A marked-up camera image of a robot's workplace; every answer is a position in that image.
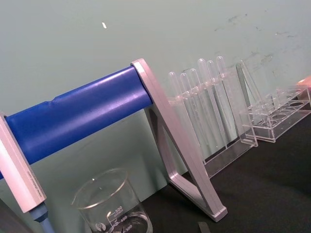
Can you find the clear plastic test tube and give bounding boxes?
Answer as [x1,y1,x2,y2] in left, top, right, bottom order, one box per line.
[206,60,229,149]
[168,71,192,141]
[189,68,212,156]
[197,58,221,151]
[215,55,240,144]
[179,72,204,156]

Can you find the blue and grey pipette stand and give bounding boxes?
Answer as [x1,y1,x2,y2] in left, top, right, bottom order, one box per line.
[0,58,228,223]

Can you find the clear glass beaker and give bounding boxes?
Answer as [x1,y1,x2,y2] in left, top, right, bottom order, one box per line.
[71,168,154,233]

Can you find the clear acrylic tube rack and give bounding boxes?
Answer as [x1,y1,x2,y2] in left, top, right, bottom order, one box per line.
[167,60,259,179]

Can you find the small dark grey strip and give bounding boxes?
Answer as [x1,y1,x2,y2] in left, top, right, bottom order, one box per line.
[197,221,211,233]

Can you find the clear acrylic rack with holes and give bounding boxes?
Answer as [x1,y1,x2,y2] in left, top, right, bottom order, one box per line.
[239,86,311,143]

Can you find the black table cloth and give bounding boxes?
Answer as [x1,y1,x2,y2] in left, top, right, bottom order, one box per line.
[80,101,311,233]

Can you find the grey pipette with blue shaft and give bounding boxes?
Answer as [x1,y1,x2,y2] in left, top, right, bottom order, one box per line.
[0,113,51,233]

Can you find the pink object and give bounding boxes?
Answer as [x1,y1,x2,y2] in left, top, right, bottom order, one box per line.
[295,75,311,100]

